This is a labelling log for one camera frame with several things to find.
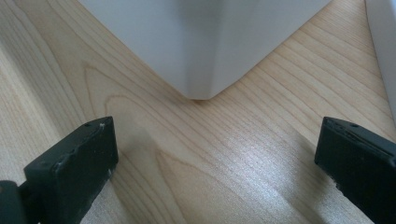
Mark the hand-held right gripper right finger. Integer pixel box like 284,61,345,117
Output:
314,116,396,224

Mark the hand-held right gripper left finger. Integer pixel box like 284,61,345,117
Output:
23,116,120,224

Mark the white square container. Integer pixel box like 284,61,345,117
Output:
78,0,333,101

